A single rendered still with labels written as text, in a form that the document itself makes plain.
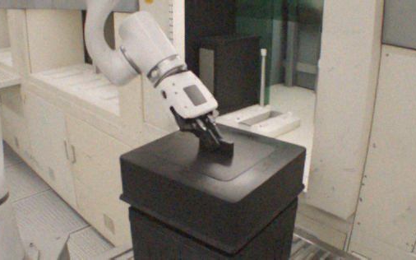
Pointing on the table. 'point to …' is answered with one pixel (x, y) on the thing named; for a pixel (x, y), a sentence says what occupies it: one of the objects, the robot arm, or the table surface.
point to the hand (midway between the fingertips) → (213, 139)
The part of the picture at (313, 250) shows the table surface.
